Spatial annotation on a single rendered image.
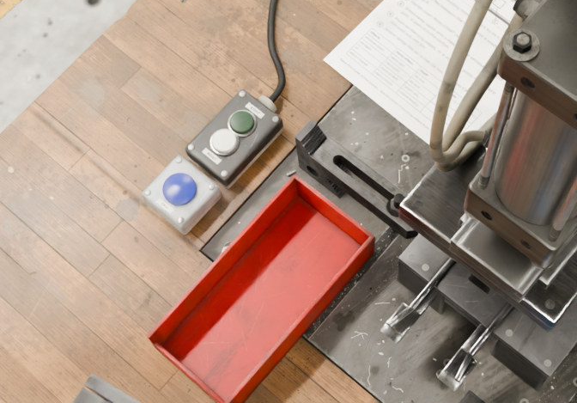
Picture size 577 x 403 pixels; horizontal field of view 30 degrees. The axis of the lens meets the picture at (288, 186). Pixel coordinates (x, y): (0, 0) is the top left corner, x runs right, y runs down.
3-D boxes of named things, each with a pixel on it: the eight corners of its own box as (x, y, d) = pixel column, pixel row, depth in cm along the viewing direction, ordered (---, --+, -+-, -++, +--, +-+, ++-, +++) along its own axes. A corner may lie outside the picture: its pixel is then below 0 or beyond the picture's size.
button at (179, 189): (158, 195, 129) (154, 189, 127) (180, 171, 129) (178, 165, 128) (182, 216, 127) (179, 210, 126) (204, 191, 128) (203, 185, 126)
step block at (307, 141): (299, 167, 131) (294, 137, 122) (314, 149, 131) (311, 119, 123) (339, 198, 129) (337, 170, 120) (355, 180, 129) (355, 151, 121)
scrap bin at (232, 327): (154, 348, 124) (145, 335, 118) (297, 192, 129) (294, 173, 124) (232, 416, 120) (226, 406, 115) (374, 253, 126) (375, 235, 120)
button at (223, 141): (209, 148, 130) (206, 141, 128) (225, 131, 131) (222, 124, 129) (226, 161, 130) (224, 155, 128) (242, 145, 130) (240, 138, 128)
